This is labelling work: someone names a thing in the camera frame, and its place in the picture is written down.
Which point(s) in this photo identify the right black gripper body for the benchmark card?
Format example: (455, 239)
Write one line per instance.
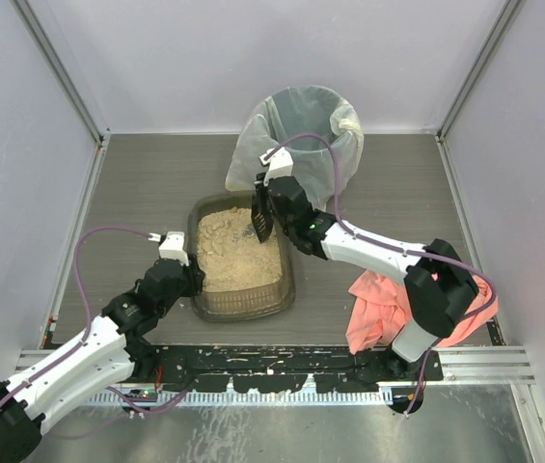
(267, 194)

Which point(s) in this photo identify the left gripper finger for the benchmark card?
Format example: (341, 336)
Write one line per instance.
(193, 262)
(195, 281)

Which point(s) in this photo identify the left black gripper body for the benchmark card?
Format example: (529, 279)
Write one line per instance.
(194, 278)

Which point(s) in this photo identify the black litter scoop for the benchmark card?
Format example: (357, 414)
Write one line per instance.
(262, 221)

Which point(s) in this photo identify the grey plastic litter box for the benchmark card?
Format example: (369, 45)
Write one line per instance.
(243, 304)

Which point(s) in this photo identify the bin with white bag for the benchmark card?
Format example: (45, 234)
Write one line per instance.
(319, 128)

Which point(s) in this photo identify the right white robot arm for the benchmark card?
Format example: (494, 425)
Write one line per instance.
(439, 287)

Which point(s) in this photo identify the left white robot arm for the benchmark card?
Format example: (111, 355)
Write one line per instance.
(110, 349)

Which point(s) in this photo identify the beige cat litter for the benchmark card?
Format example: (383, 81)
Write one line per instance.
(231, 255)

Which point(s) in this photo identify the pink cloth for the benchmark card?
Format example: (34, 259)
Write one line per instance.
(381, 309)

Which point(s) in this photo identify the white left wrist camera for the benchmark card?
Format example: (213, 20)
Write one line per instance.
(171, 246)

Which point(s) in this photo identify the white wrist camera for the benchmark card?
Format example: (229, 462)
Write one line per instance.
(278, 163)
(171, 246)

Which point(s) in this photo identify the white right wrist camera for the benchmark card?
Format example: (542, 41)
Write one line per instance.
(278, 163)

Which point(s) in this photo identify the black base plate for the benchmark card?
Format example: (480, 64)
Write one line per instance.
(270, 369)

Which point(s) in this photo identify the white slotted cable duct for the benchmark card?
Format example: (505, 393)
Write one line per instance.
(306, 397)

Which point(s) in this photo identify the left aluminium frame post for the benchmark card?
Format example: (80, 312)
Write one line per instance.
(47, 34)

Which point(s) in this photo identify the aluminium frame post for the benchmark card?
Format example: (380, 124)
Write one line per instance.
(492, 42)
(47, 34)

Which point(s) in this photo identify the right aluminium frame post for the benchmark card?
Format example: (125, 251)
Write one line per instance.
(492, 42)

